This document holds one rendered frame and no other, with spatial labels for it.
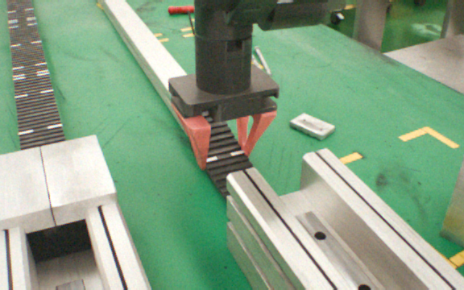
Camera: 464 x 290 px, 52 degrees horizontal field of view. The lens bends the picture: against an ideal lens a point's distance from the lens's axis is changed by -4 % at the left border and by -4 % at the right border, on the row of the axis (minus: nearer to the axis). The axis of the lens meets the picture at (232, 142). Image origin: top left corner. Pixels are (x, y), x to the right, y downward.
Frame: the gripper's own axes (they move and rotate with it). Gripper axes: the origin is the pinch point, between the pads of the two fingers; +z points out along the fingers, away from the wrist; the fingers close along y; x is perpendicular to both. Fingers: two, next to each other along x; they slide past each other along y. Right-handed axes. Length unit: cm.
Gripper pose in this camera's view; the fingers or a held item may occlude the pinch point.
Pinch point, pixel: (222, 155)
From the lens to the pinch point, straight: 55.7
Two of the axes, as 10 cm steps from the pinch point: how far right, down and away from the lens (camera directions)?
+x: -4.1, -5.0, 7.6
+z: -0.1, 8.4, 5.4
